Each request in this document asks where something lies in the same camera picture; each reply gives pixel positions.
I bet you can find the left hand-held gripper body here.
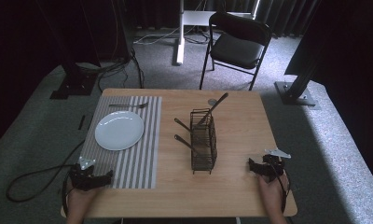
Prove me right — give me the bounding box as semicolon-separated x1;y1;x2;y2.
69;156;99;191

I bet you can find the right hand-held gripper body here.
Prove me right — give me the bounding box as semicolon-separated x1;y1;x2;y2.
260;147;292;183

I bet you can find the person's left hand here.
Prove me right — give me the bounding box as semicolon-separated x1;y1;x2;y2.
65;179;104;218

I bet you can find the person's right hand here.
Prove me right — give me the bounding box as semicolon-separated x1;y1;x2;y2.
256;173;291;217

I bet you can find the grey striped placemat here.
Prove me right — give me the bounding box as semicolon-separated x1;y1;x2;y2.
79;95;163;190

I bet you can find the white round plate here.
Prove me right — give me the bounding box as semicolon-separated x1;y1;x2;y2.
94;110;145;152

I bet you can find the metal fork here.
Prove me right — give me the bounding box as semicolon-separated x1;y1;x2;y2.
108;101;150;109

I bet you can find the black metal stand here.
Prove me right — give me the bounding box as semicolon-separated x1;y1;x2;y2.
273;0;324;107
35;0;103;101

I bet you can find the black folding chair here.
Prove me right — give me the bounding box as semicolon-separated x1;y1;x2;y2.
199;11;273;92

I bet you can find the dark curtain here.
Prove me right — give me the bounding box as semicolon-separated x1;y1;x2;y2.
125;0;320;39

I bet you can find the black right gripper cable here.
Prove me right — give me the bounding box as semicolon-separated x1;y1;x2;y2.
273;167;292;217

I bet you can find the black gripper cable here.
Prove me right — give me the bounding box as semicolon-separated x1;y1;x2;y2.
5;139;87;203
273;167;292;217

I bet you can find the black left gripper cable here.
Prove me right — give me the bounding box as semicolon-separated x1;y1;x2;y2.
5;139;87;203

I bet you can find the black wire cutlery basket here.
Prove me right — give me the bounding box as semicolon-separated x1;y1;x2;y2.
189;107;218;175

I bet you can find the long dark-handled utensil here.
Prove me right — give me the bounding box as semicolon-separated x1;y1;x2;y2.
195;91;230;128

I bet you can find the bundle of black floor cables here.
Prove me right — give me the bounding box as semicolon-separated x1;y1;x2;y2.
78;46;145;93

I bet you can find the white desk frame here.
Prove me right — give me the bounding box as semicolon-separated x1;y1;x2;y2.
174;0;261;66

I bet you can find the white floor cable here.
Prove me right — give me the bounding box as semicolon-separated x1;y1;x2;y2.
132;25;181;46

